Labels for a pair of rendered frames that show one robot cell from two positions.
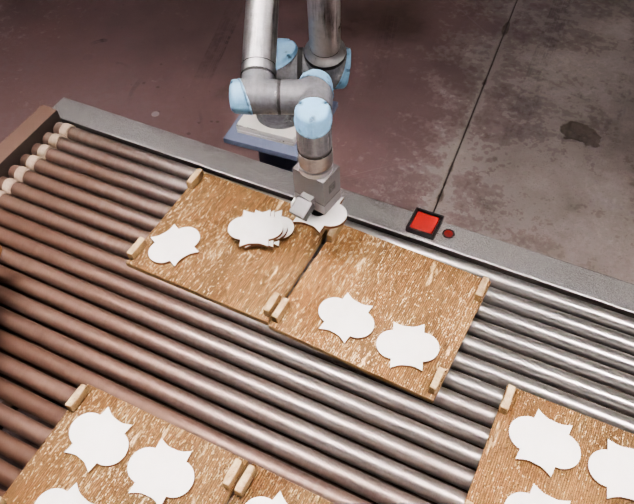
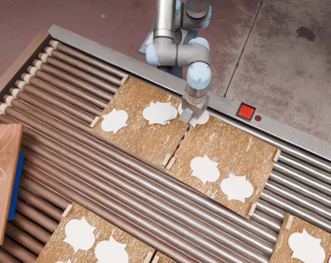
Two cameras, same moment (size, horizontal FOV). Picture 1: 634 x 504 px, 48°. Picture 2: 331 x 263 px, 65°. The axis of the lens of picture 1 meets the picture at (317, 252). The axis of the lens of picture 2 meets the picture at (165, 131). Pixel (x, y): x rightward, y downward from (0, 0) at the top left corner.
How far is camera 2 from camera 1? 0.67 m
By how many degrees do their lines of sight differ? 17
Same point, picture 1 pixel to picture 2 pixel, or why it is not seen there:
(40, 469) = (51, 249)
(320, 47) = (195, 7)
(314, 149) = (198, 93)
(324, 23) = not seen: outside the picture
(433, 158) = (234, 44)
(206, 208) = (130, 98)
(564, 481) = not seen: outside the picture
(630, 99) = not seen: outside the picture
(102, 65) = not seen: outside the picture
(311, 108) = (199, 71)
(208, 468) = (135, 253)
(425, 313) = (246, 168)
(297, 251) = (179, 127)
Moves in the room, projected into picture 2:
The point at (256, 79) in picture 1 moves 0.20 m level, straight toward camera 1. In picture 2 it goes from (163, 45) to (169, 97)
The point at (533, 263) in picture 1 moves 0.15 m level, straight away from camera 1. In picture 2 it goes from (302, 138) to (310, 112)
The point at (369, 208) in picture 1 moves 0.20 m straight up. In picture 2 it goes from (216, 100) to (223, 79)
